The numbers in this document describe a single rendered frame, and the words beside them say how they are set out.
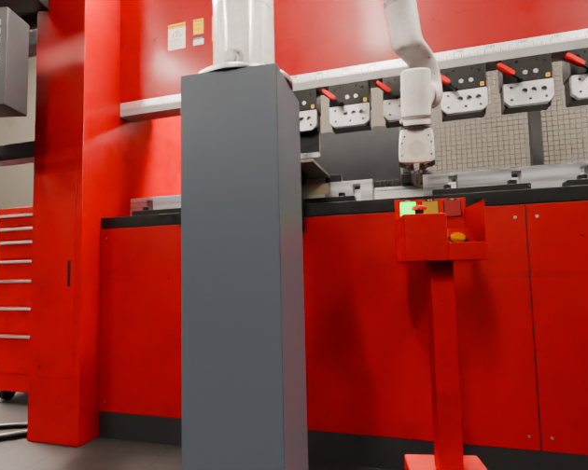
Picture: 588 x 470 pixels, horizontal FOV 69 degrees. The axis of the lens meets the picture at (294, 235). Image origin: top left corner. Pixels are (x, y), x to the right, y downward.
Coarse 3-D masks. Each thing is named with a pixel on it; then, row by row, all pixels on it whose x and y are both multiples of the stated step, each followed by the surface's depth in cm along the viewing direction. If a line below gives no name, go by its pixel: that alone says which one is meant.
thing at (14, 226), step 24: (0, 216) 224; (24, 216) 220; (0, 240) 224; (24, 240) 219; (0, 264) 223; (24, 264) 218; (0, 288) 222; (24, 288) 217; (0, 312) 221; (24, 312) 216; (0, 336) 219; (24, 336) 214; (0, 360) 218; (24, 360) 214; (0, 384) 218; (24, 384) 213
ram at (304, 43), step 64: (128, 0) 193; (192, 0) 183; (320, 0) 166; (448, 0) 152; (512, 0) 145; (576, 0) 140; (128, 64) 190; (192, 64) 181; (320, 64) 164; (448, 64) 150
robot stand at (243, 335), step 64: (192, 128) 75; (256, 128) 73; (192, 192) 74; (256, 192) 72; (192, 256) 74; (256, 256) 71; (192, 320) 73; (256, 320) 70; (192, 384) 72; (256, 384) 69; (192, 448) 71; (256, 448) 69
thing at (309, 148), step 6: (312, 132) 166; (318, 132) 165; (306, 138) 167; (312, 138) 166; (318, 138) 165; (306, 144) 167; (312, 144) 166; (318, 144) 165; (306, 150) 166; (312, 150) 166; (318, 150) 165; (306, 156) 167; (312, 156) 167; (318, 156) 166
